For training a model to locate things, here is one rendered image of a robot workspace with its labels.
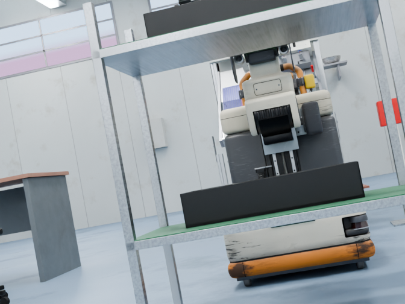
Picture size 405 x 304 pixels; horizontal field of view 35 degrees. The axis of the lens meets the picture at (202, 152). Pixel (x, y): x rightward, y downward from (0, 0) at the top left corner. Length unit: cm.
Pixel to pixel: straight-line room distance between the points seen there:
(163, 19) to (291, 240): 114
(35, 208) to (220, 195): 283
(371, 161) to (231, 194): 1040
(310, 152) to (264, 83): 44
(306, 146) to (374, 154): 933
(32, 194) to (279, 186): 294
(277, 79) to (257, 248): 74
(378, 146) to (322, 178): 1039
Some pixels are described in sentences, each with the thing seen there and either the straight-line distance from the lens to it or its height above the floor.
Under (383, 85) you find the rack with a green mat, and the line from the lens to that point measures 234.
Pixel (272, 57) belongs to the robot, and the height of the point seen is 97.
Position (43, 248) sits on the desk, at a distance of 476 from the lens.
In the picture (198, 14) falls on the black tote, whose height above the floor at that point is 102.
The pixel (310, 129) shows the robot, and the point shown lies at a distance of 294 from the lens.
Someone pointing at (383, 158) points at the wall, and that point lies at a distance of 1242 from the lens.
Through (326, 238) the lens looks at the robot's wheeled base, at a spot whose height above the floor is 16.
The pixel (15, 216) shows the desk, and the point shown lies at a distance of 547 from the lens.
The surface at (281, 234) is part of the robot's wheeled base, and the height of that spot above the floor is 20.
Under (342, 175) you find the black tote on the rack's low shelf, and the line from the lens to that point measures 204.
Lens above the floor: 49
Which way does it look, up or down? 3 degrees up
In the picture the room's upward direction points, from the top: 11 degrees counter-clockwise
